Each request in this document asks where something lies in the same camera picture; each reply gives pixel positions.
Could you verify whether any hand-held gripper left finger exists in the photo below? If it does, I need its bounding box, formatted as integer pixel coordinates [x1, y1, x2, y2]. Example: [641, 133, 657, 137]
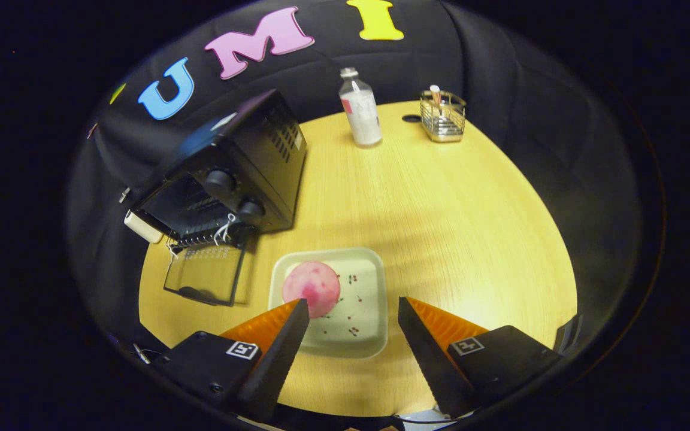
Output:
[153, 298, 311, 423]

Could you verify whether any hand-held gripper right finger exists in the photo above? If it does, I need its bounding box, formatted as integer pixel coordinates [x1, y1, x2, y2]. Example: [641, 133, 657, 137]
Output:
[398, 296, 564, 419]

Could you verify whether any cream square plate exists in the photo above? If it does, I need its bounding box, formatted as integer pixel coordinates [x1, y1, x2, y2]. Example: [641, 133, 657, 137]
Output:
[268, 247, 389, 359]

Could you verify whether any round pink food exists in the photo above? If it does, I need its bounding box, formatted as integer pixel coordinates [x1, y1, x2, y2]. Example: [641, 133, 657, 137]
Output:
[282, 260, 341, 319]

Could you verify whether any glass toaster oven door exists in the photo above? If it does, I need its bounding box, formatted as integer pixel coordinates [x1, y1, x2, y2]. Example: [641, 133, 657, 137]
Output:
[164, 242, 249, 307]

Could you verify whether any black toaster oven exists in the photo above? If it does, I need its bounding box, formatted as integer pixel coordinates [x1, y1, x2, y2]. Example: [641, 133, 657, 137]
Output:
[123, 89, 308, 307]

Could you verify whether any white toaster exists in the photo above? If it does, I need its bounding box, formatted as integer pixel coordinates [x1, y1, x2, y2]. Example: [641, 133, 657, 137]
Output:
[123, 210, 164, 244]

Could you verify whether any white plastic bottle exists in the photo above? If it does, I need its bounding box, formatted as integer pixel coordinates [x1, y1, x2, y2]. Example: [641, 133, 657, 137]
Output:
[338, 67, 383, 147]

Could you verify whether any metal wire oven rack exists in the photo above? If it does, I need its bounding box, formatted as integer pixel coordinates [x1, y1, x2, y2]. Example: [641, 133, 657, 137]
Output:
[168, 227, 244, 250]

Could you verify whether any metal wire basket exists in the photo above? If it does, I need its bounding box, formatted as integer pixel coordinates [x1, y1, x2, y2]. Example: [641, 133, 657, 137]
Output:
[420, 90, 467, 143]

